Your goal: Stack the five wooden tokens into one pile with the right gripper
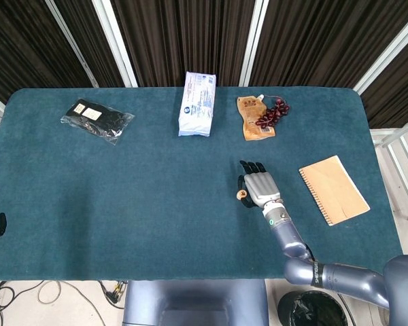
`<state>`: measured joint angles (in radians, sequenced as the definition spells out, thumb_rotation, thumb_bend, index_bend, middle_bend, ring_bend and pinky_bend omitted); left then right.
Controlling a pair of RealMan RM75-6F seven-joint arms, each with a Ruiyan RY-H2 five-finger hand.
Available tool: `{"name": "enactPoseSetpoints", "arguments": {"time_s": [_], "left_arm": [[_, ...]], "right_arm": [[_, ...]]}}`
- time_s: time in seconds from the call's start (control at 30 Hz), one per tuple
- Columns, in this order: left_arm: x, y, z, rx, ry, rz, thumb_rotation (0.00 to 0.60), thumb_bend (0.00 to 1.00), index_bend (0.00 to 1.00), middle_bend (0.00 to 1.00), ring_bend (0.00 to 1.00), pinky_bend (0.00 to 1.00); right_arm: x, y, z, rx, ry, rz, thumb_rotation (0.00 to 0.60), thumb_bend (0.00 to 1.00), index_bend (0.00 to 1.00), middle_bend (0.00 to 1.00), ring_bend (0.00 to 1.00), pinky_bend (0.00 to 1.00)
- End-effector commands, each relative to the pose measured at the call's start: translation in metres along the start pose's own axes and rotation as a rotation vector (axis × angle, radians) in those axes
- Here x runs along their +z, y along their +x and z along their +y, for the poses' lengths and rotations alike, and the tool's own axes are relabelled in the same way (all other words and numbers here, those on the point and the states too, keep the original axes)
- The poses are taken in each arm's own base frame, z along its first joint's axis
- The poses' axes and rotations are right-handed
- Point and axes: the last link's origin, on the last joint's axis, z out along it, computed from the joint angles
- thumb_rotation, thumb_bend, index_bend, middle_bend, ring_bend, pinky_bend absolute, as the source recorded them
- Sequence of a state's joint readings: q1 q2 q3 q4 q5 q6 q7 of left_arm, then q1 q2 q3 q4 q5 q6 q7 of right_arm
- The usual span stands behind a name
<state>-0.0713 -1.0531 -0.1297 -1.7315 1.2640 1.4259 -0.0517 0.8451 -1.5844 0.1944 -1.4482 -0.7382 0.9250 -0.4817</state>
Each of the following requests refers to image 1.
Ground teal table cloth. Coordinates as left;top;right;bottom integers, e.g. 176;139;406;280
0;87;405;281

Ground white floor cable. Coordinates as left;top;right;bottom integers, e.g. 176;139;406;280
37;280;106;326

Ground black socks in plastic bag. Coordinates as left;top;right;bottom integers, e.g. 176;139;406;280
60;98;135;146

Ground orange spout pouch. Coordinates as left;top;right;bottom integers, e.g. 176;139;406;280
237;94;277;142

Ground white blue tissue pack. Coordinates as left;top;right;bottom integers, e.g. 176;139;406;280
177;71;217;138

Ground dark red grape bunch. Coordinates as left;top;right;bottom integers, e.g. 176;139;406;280
255;98;291;129

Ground black trash bin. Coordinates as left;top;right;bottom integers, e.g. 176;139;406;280
277;290;348;326

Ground white metal rack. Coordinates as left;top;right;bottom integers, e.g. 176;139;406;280
370;113;408;221

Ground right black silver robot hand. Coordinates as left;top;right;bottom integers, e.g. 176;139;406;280
236;160;282;209

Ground black power plug cable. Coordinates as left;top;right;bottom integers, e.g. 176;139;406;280
98;280;129;310

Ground kraft spiral notebook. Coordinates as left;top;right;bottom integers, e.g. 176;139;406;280
298;155;371;227

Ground white partition post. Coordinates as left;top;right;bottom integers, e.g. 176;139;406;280
353;6;408;96
91;0;139;88
239;0;269;88
44;0;99;88

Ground dark brown pleated curtain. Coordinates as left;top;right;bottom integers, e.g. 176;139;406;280
0;0;408;150

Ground blue-grey robot torso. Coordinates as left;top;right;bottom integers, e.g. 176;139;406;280
122;278;270;326

